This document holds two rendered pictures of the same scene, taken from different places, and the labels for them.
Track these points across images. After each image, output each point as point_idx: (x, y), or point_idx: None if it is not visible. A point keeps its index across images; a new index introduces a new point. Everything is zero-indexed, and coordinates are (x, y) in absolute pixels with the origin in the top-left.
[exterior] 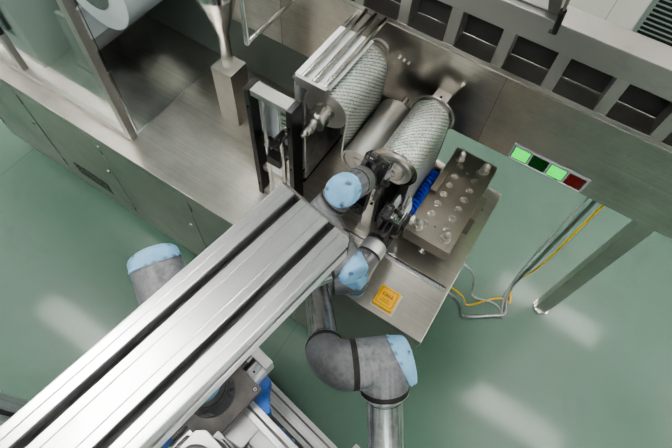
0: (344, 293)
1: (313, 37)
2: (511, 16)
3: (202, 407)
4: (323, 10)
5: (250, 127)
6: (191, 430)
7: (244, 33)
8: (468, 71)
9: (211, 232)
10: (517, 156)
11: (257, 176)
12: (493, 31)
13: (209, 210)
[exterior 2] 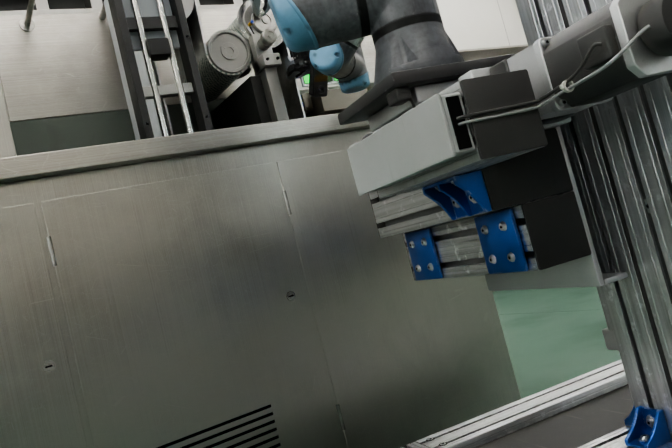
0: (359, 60)
1: (56, 80)
2: None
3: (440, 18)
4: (60, 35)
5: None
6: (479, 59)
7: None
8: (225, 20)
9: (110, 311)
10: (308, 79)
11: (141, 110)
12: (213, 1)
13: (120, 144)
